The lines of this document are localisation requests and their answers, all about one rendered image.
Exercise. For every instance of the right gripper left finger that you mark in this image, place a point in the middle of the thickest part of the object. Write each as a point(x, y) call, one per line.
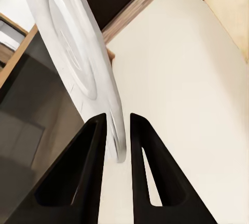
point(69, 191)

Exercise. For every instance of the saucer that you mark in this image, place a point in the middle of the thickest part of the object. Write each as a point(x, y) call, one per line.
point(75, 43)

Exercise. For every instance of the sliding door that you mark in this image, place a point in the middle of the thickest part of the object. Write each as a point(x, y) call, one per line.
point(10, 40)

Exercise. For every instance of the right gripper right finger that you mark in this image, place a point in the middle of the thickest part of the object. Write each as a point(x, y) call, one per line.
point(181, 204)

